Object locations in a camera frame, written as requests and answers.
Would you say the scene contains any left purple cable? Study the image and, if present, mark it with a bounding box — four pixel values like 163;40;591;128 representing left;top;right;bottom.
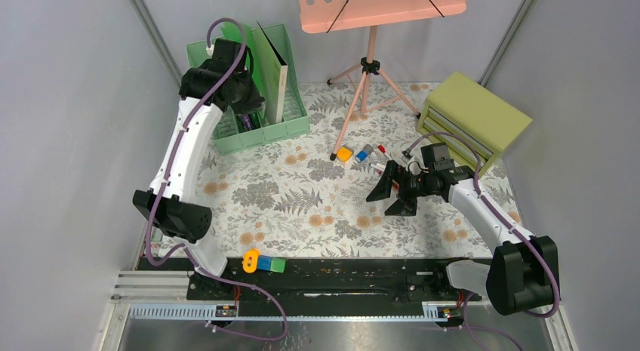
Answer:
143;17;290;342

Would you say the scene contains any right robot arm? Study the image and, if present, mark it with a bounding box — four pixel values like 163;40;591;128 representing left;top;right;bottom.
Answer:
366;143;561;317

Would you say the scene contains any black capped marker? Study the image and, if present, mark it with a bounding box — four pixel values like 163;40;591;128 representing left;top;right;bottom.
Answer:
369;163;386;173

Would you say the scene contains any yellow toy block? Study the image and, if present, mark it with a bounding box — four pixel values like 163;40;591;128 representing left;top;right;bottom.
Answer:
336;146;354;163

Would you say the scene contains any white binder folder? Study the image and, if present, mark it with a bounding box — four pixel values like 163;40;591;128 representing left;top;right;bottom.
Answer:
256;20;290;125

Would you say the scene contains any purple Treehouse book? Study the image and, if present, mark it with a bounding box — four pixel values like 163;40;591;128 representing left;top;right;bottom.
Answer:
238;115;254;131

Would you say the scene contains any purple cable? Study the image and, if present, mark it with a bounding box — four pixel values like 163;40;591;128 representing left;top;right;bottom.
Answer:
402;131;562;351
143;17;290;342

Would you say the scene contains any blue grey toy piece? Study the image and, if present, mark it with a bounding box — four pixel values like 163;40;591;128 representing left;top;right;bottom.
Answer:
355;144;374;163

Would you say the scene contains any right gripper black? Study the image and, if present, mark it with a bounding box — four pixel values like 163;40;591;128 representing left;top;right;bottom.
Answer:
366;159;435;217

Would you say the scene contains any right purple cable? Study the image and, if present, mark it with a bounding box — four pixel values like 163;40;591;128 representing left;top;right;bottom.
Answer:
402;131;562;351

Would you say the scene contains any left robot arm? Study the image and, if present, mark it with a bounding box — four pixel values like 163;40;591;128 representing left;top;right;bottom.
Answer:
132;38;262;299

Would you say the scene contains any pink music stand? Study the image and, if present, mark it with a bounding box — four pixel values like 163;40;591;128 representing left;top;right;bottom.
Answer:
299;0;467;161

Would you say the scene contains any floral table mat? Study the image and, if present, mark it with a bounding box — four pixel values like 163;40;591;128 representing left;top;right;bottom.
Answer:
195;83;491;258

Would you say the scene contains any orange blue green block stack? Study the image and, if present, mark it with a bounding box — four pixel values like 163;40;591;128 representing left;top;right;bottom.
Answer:
242;249;286;273

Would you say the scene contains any yellow-green drawer cabinet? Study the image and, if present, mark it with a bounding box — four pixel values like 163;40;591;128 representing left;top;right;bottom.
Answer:
416;72;532;176

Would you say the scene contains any green plastic folder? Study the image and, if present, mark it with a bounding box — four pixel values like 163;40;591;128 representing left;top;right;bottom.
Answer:
235;22;281;125

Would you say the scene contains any green desktop file organizer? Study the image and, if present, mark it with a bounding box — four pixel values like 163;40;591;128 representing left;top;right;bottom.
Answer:
211;23;310;155

